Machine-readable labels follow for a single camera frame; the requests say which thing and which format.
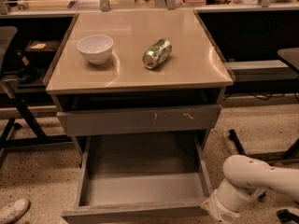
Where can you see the grey drawer cabinet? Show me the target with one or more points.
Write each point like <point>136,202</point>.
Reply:
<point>193,74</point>

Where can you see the black table leg frame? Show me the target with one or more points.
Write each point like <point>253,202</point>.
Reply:
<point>291,155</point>

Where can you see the grey top drawer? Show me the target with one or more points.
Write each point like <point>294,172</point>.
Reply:
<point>139,120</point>

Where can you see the black box on shelf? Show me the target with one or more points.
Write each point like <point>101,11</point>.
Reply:
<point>41,53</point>

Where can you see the white bowl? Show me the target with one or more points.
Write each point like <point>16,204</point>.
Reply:
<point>95,49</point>

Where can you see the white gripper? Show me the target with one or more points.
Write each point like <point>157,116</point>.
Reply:
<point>221,211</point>

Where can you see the white sneaker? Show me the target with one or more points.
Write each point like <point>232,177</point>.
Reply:
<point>14,211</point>

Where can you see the green soda can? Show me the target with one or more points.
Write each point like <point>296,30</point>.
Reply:
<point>157,54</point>

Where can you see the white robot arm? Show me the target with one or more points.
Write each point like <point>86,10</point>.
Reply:
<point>245,179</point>

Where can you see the black side table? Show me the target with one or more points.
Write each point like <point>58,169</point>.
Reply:
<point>290,57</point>

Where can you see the black chair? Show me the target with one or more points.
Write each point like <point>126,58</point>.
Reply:
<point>7,33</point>

